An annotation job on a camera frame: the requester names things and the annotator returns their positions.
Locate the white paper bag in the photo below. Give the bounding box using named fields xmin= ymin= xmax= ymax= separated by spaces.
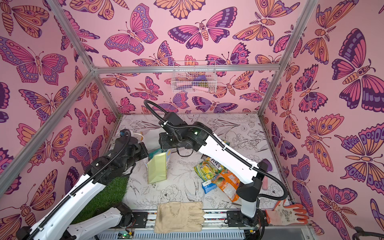
xmin=134 ymin=133 xmax=172 ymax=184

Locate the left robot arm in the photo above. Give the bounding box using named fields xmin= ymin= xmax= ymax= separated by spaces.
xmin=17 ymin=129 xmax=149 ymax=240

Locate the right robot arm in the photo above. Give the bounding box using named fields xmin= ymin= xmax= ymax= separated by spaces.
xmin=144 ymin=100 xmax=289 ymax=227

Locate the yellow-green Fox's spring tea bag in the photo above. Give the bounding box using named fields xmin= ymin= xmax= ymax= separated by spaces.
xmin=194 ymin=157 xmax=224 ymax=182

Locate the orange Fox's candy bag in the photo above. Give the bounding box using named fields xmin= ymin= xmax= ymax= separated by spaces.
xmin=212 ymin=171 xmax=240 ymax=202

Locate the green artificial grass mat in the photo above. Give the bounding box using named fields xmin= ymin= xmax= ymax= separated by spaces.
xmin=72 ymin=177 xmax=129 ymax=224

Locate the small blue snack pack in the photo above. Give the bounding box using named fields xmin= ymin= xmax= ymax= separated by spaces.
xmin=202 ymin=180 xmax=217 ymax=194

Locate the beige work glove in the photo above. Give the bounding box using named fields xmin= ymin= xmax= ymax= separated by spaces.
xmin=154 ymin=202 xmax=205 ymax=234

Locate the purple pink garden trowel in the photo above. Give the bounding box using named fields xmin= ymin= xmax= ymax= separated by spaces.
xmin=259 ymin=159 xmax=273 ymax=191

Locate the orange white garden glove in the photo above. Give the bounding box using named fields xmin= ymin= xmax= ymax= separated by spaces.
xmin=266 ymin=200 xmax=309 ymax=226

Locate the white wire basket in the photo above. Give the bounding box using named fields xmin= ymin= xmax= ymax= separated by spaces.
xmin=170 ymin=60 xmax=218 ymax=94

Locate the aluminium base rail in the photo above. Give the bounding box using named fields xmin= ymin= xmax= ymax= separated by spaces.
xmin=89 ymin=209 xmax=271 ymax=240

